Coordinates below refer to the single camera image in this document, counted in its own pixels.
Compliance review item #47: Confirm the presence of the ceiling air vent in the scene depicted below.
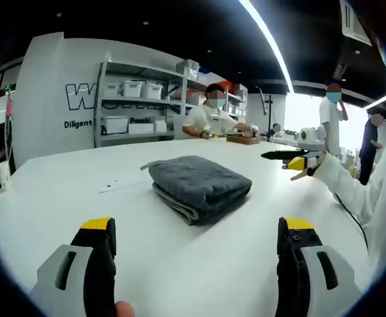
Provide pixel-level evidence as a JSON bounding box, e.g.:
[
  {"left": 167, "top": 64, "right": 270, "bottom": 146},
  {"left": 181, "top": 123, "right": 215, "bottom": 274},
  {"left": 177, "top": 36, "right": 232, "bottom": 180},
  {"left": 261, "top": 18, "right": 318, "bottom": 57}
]
[{"left": 339, "top": 0, "right": 373, "bottom": 46}]

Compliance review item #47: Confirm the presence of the white flat strip with holes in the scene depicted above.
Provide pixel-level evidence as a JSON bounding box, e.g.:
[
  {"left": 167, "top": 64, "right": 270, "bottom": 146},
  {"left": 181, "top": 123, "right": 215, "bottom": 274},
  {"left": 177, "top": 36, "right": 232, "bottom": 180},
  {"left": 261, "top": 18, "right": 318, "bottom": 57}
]
[{"left": 98, "top": 180, "right": 154, "bottom": 194}]

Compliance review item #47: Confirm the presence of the black cable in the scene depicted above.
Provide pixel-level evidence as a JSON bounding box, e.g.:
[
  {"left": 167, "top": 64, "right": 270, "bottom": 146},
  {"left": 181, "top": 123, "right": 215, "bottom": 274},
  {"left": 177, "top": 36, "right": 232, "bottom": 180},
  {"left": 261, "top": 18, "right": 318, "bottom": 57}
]
[{"left": 332, "top": 191, "right": 369, "bottom": 254}]

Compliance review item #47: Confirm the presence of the grey metal shelving unit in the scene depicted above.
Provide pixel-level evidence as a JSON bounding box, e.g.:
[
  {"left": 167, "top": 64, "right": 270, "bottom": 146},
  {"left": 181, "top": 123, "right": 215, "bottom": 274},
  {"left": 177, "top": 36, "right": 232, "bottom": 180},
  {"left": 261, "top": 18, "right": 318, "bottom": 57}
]
[{"left": 93, "top": 52, "right": 249, "bottom": 149}]

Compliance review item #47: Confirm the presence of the person's right hand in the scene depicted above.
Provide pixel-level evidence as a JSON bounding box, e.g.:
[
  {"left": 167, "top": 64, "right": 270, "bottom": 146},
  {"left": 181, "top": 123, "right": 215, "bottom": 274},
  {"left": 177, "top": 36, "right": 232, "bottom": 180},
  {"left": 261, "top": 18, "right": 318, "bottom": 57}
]
[{"left": 289, "top": 152, "right": 328, "bottom": 182}]

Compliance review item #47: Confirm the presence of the wooden tray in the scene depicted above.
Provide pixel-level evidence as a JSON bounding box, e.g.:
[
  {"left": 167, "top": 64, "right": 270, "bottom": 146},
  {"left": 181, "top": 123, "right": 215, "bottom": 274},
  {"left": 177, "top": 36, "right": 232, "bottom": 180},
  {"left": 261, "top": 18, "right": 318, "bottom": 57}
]
[{"left": 226, "top": 133, "right": 260, "bottom": 145}]

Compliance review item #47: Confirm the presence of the person's left hand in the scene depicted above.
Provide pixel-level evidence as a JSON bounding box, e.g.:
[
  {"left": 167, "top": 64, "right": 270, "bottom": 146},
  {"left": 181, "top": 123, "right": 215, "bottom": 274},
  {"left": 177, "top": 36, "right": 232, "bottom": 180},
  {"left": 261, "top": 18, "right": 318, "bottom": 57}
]
[{"left": 115, "top": 300, "right": 136, "bottom": 317}]

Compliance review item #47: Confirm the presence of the ceiling light strip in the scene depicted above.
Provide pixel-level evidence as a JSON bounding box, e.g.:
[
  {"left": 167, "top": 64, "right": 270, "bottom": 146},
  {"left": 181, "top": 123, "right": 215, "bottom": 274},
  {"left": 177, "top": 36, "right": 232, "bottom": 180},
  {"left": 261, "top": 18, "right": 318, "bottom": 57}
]
[{"left": 238, "top": 0, "right": 295, "bottom": 94}]

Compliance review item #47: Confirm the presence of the grey towel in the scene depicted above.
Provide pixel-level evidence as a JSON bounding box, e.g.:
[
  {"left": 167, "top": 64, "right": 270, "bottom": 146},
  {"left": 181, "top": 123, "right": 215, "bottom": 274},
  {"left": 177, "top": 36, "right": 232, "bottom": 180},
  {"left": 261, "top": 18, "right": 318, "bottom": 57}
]
[{"left": 139, "top": 155, "right": 253, "bottom": 227}]

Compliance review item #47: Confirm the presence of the black stand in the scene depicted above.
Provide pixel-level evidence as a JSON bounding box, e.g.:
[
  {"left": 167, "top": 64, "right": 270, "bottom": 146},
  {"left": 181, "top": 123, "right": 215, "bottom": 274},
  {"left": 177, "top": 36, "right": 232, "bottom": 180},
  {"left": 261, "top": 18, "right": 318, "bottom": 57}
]
[{"left": 264, "top": 94, "right": 276, "bottom": 141}]

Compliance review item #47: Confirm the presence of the white cup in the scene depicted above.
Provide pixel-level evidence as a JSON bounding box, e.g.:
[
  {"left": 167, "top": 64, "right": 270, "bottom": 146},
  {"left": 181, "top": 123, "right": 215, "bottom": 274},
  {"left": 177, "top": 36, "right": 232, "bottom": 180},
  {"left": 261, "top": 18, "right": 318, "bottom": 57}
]
[{"left": 0, "top": 161, "right": 14, "bottom": 192}]

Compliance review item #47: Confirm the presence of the group of white storage boxes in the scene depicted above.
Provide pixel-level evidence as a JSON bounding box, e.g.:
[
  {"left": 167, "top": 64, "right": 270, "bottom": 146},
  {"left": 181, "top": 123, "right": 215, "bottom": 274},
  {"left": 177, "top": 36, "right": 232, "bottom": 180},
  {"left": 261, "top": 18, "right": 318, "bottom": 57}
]
[{"left": 100, "top": 59, "right": 247, "bottom": 135}]

